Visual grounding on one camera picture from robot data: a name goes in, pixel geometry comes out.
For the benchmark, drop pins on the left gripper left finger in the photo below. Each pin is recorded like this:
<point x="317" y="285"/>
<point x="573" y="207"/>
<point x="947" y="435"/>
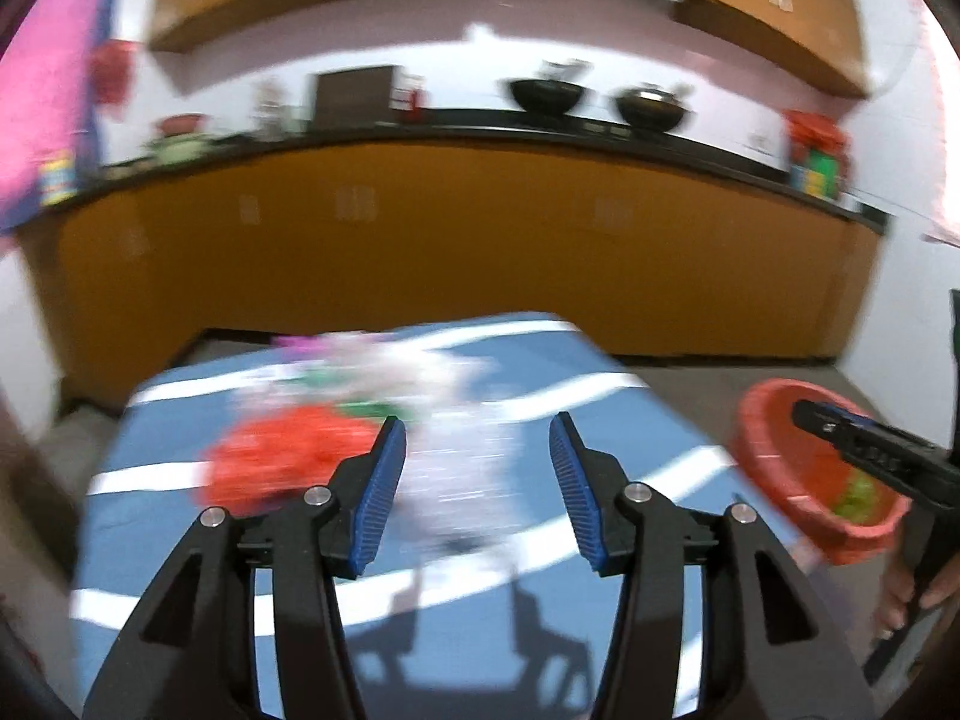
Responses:
<point x="336" y="529"/>

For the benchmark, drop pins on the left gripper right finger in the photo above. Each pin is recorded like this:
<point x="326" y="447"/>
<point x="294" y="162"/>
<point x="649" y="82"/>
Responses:
<point x="620" y="526"/>

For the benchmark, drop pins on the green plastic bag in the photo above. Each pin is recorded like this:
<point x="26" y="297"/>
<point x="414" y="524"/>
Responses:
<point x="328" y="387"/>

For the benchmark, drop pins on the clear bubble wrap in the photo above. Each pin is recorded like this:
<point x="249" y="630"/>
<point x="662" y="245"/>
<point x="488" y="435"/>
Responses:
<point x="456" y="494"/>

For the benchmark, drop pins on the purple plastic bag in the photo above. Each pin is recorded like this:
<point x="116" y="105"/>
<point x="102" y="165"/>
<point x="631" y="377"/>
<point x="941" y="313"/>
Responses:
<point x="303" y="347"/>

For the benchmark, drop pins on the green-yellow plastic bag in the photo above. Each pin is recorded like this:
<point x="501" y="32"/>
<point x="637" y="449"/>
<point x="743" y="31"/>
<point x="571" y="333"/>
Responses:
<point x="859" y="501"/>

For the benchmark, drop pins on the white plastic bag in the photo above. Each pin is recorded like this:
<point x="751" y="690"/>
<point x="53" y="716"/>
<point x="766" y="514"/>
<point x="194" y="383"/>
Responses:
<point x="419" y="380"/>

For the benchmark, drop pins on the red trash basket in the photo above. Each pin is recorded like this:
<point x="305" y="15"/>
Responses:
<point x="802" y="476"/>

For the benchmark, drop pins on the lower orange kitchen cabinets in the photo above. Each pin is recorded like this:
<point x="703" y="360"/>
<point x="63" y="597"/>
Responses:
<point x="647" y="260"/>

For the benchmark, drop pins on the right hand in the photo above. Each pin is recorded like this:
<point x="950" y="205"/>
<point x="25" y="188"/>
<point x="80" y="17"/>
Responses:
<point x="898" y="589"/>

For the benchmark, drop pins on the blue white striped tablecloth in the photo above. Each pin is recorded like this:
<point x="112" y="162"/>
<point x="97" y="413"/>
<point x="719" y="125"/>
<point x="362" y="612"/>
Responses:
<point x="478" y="604"/>

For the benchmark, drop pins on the orange bag with boxes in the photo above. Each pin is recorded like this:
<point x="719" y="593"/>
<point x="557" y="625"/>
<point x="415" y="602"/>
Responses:
<point x="819" y="154"/>

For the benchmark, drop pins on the black countertop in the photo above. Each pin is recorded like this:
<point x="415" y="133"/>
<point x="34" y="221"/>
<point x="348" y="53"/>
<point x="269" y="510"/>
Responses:
<point x="493" y="127"/>

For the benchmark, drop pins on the right black wok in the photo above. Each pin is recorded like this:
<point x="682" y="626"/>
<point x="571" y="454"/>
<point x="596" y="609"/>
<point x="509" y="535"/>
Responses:
<point x="650" y="108"/>

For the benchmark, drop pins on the black wok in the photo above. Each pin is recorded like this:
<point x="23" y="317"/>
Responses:
<point x="650" y="108"/>
<point x="554" y="92"/>

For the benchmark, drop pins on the red bottle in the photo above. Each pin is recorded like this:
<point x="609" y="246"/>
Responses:
<point x="409" y="104"/>

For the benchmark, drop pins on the clear bagged jars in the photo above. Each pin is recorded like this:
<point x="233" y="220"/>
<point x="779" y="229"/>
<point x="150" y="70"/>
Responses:
<point x="274" y="118"/>

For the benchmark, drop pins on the green basin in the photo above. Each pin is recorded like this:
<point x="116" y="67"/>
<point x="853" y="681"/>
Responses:
<point x="179" y="149"/>

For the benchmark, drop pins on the left black wok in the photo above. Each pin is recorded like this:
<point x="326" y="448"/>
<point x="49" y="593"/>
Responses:
<point x="554" y="92"/>

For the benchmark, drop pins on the dark cutting board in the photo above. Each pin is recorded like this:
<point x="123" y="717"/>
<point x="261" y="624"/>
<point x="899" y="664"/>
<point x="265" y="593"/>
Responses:
<point x="359" y="96"/>

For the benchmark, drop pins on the red bowl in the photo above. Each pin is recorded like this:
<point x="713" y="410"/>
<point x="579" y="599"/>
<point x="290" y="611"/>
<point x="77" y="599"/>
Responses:
<point x="181" y="124"/>

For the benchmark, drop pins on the yellow blue sponge pack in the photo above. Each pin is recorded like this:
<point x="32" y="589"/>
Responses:
<point x="57" y="178"/>

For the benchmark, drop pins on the red hanging bag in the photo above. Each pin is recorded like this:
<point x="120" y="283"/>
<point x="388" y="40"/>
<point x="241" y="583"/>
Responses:
<point x="111" y="73"/>

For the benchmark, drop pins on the pink blue curtain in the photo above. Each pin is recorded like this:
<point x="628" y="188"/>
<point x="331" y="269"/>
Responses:
<point x="47" y="98"/>

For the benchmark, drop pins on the wall socket with cable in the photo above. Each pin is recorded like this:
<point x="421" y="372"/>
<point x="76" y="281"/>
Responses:
<point x="764" y="143"/>

